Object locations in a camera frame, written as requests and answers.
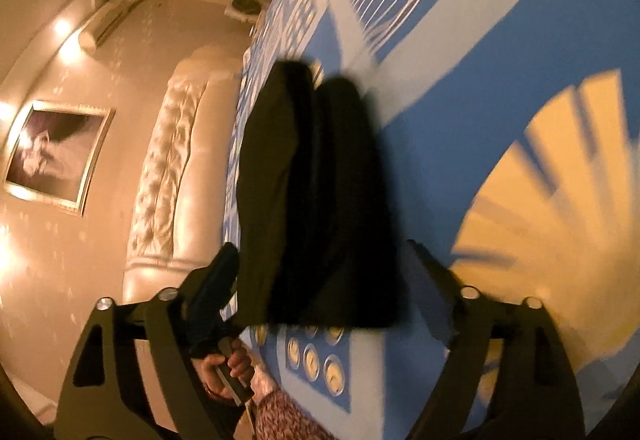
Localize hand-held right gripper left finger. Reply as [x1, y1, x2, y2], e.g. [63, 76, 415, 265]
[54, 243, 242, 440]

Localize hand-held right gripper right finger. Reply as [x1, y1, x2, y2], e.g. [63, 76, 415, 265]
[405, 240, 587, 440]

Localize black pants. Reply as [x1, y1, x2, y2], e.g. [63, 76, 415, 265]
[235, 60, 407, 329]

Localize person's left forearm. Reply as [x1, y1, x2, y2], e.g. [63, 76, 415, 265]
[249, 374, 337, 440]

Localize person's left hand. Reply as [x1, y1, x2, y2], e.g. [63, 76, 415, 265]
[200, 337, 257, 403]

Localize cream tufted headboard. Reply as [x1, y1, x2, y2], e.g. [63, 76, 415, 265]
[122, 45, 252, 427]

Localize blue printed blanket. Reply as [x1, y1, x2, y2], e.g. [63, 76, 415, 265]
[220, 0, 640, 440]

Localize round black device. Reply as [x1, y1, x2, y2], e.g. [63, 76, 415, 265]
[225, 0, 266, 22]

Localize framed wall picture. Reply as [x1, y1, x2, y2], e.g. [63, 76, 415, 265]
[4, 100, 115, 216]

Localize white wall air conditioner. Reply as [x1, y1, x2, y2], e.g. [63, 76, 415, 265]
[79, 0, 151, 52]

